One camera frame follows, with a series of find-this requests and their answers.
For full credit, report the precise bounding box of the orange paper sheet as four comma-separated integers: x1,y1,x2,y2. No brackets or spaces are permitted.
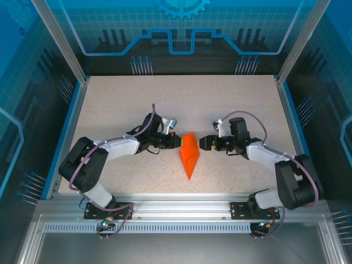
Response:
178,132,202,182

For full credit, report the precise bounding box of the blue table edge strip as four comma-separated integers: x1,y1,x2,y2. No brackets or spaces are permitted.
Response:
283,81,326,201
40,81,83,201

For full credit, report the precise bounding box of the aluminium side rail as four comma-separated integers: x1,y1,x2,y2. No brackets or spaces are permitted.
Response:
45,78,90,201
276,78,315,200

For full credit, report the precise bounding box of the aluminium mounting rail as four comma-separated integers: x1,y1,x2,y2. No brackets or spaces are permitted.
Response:
35,192,332,224

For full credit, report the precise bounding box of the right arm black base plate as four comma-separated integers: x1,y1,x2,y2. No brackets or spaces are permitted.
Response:
230,201,281,221

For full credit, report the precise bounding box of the slotted aluminium cable duct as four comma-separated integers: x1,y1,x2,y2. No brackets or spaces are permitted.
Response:
43,222,253,234

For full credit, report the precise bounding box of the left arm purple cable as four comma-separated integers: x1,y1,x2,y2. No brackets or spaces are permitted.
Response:
68,103,156,240

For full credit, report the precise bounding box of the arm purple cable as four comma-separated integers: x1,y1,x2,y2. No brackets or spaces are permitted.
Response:
68,103,156,240
224,110,325,240

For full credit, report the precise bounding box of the cable connector with green light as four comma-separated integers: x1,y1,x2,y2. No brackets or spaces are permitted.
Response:
257,219,276,229
99,216,114,229

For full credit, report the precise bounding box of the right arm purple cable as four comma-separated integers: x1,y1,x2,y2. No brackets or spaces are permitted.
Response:
224,110,325,240

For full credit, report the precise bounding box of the aluminium frame post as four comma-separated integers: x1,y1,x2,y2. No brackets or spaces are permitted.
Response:
29,0,91,85
276,0,333,86

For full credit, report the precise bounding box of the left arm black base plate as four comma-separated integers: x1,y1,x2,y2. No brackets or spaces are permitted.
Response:
83,201,134,221

